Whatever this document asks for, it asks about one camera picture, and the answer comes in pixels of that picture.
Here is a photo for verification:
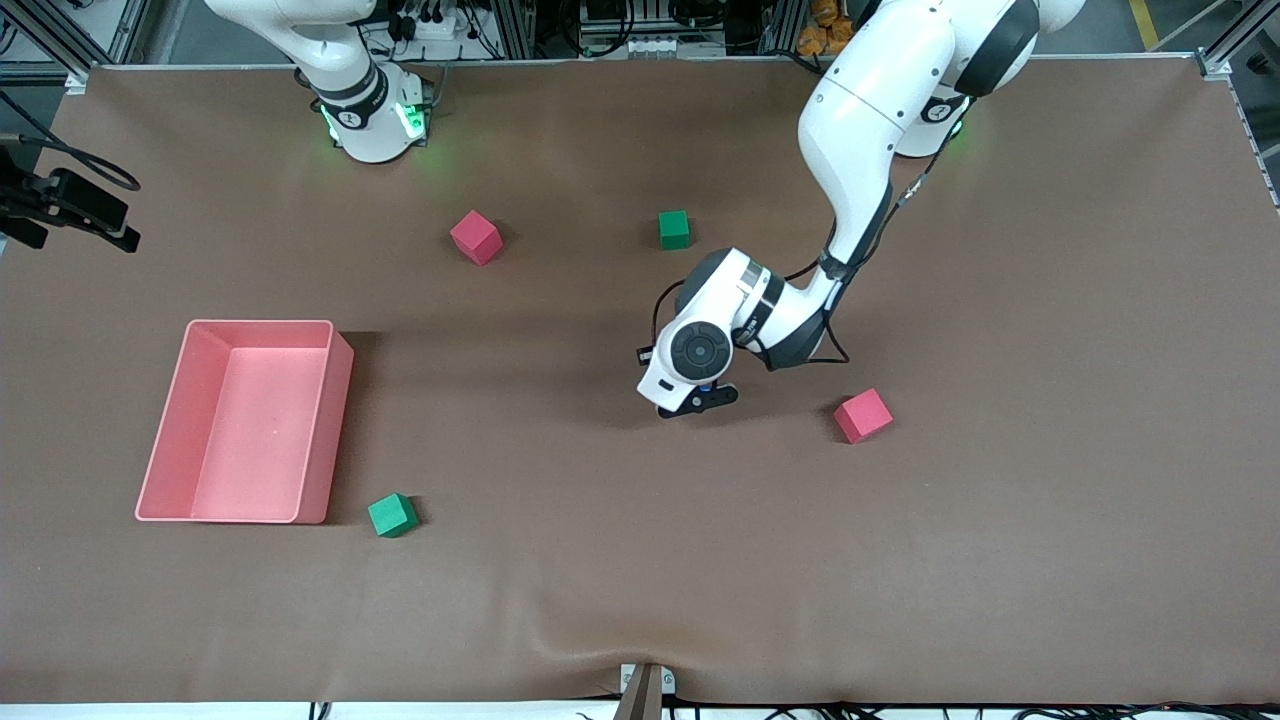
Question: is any red foam cube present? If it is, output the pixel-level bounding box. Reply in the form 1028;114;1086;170
450;210;504;267
834;388;894;445

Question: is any pink plastic bin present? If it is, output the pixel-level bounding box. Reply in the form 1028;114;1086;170
135;319;355;525

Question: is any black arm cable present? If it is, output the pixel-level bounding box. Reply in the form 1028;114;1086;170
0;90;141;193
640;100;946;369

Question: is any white power strip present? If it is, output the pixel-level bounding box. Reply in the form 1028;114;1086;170
580;35;726;59

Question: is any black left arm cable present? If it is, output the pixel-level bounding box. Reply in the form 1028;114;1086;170
640;100;946;369

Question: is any brown table mat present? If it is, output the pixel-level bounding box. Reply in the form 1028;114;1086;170
0;55;1280;706

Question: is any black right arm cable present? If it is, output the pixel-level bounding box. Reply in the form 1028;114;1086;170
0;90;141;193

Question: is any aluminium frame profile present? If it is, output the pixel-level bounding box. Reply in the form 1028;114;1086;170
0;0;96;93
1195;0;1280;81

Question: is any metal table edge bracket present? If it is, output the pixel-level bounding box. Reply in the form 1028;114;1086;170
612;662;676;720

